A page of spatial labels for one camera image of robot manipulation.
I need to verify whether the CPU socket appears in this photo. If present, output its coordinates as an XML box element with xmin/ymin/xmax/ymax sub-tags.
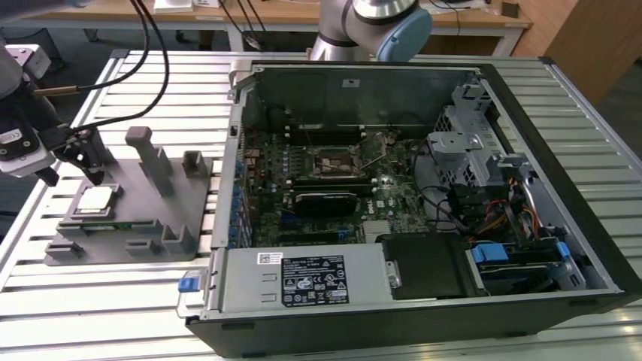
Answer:
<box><xmin>310</xmin><ymin>144</ymin><xmax>367</xmax><ymax>179</ymax></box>

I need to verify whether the silver disk bay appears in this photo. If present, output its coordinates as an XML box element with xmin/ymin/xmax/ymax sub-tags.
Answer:
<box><xmin>463</xmin><ymin>240</ymin><xmax>591</xmax><ymax>300</ymax></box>

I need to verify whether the black fan shroud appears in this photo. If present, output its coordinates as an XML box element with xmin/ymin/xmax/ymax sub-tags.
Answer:
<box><xmin>374</xmin><ymin>232</ymin><xmax>491</xmax><ymax>302</ymax></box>

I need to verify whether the silver CPU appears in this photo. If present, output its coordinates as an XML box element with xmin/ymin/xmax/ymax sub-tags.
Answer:
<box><xmin>75</xmin><ymin>186</ymin><xmax>115</xmax><ymax>212</ymax></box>

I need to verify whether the metal socket cover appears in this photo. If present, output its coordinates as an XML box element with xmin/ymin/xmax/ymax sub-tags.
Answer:
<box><xmin>350</xmin><ymin>131</ymin><xmax>400</xmax><ymax>174</ymax></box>

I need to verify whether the grey parts rack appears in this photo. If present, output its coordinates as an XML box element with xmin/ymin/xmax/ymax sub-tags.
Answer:
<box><xmin>43</xmin><ymin>126</ymin><xmax>215</xmax><ymax>267</ymax></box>

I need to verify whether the coloured wire bundle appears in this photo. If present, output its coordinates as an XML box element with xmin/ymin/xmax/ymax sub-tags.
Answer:
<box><xmin>470</xmin><ymin>199</ymin><xmax>546</xmax><ymax>241</ymax></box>

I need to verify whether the green RAM stick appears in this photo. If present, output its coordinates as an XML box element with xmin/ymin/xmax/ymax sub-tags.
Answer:
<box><xmin>79</xmin><ymin>221</ymin><xmax>157</xmax><ymax>231</ymax></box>

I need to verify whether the black cable with bronze plug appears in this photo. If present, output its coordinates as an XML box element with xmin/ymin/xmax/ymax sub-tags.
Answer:
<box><xmin>35</xmin><ymin>0</ymin><xmax>151</xmax><ymax>97</ymax></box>

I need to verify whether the silver power supply unit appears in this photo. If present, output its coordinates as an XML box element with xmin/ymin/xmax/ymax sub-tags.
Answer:
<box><xmin>199</xmin><ymin>242</ymin><xmax>398</xmax><ymax>316</ymax></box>

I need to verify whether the black expansion slot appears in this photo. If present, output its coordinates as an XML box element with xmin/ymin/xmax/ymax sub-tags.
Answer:
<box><xmin>279</xmin><ymin>232</ymin><xmax>350</xmax><ymax>244</ymax></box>

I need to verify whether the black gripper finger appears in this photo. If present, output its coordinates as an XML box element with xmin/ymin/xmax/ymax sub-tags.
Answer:
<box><xmin>52</xmin><ymin>126</ymin><xmax>117</xmax><ymax>188</ymax></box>
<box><xmin>33</xmin><ymin>165</ymin><xmax>60</xmax><ymax>188</ymax></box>

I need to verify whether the green motherboard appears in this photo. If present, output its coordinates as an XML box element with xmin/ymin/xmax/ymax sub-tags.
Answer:
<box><xmin>235</xmin><ymin>123</ymin><xmax>434</xmax><ymax>250</ymax></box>

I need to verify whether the wooden cabinet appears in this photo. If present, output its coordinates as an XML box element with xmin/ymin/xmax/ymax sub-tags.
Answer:
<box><xmin>511</xmin><ymin>0</ymin><xmax>642</xmax><ymax>105</ymax></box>

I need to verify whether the silver chipset heatsink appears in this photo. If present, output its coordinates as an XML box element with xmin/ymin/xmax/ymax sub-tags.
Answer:
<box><xmin>362</xmin><ymin>220</ymin><xmax>394</xmax><ymax>242</ymax></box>

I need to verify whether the grey side camera box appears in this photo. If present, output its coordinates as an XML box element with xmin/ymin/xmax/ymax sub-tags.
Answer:
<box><xmin>3</xmin><ymin>44</ymin><xmax>52</xmax><ymax>73</ymax></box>

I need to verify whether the black PC case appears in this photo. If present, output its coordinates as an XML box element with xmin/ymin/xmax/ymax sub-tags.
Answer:
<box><xmin>176</xmin><ymin>56</ymin><xmax>642</xmax><ymax>359</ymax></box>

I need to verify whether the black camera cable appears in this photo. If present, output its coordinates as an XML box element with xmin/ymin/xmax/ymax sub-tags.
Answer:
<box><xmin>39</xmin><ymin>0</ymin><xmax>172</xmax><ymax>151</ymax></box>

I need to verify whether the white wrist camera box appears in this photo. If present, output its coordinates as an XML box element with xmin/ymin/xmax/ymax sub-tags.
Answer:
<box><xmin>0</xmin><ymin>123</ymin><xmax>57</xmax><ymax>179</ymax></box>

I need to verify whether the black power cable bundle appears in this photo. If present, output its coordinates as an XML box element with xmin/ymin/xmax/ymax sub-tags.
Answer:
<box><xmin>415</xmin><ymin>176</ymin><xmax>486</xmax><ymax>236</ymax></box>

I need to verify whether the black graphics card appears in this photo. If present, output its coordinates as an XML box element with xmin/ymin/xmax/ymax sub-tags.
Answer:
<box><xmin>292</xmin><ymin>190</ymin><xmax>362</xmax><ymax>220</ymax></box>

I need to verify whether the silver drive cage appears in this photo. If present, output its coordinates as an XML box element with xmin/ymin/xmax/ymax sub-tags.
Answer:
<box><xmin>424</xmin><ymin>84</ymin><xmax>508</xmax><ymax>189</ymax></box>

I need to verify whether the wooden desk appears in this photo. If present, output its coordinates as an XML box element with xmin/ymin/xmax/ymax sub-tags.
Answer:
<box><xmin>0</xmin><ymin>0</ymin><xmax>534</xmax><ymax>53</ymax></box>

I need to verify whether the blue disk carrier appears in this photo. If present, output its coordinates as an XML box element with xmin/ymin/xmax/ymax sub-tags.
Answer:
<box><xmin>470</xmin><ymin>242</ymin><xmax>571</xmax><ymax>295</ymax></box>

